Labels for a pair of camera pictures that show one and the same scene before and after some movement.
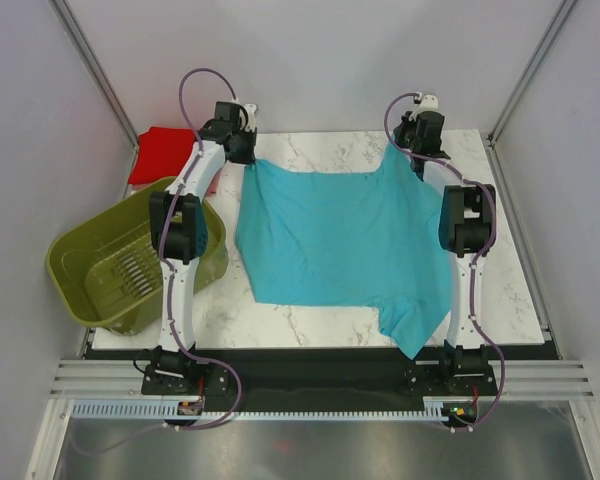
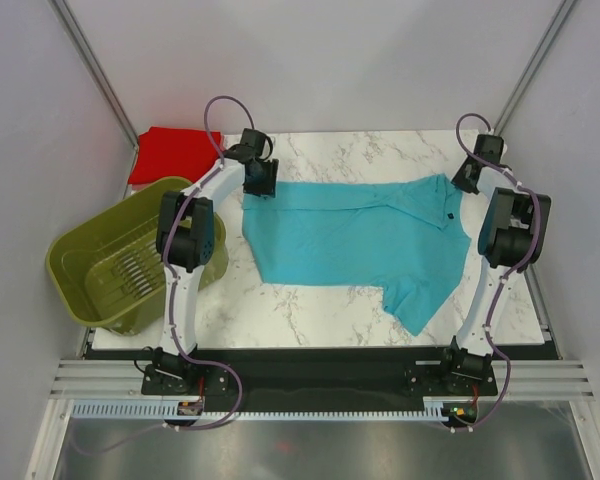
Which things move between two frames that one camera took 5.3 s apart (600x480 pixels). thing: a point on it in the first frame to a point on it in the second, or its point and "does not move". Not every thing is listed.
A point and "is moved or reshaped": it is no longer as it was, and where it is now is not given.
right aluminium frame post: (560, 18) does not move
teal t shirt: (369, 238) is moved or reshaped
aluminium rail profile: (98, 379) does not move
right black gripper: (406, 123) to (459, 179)
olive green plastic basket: (109, 273) does not move
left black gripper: (249, 134) to (269, 187)
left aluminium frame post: (71, 28) does not move
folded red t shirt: (161, 153) does not move
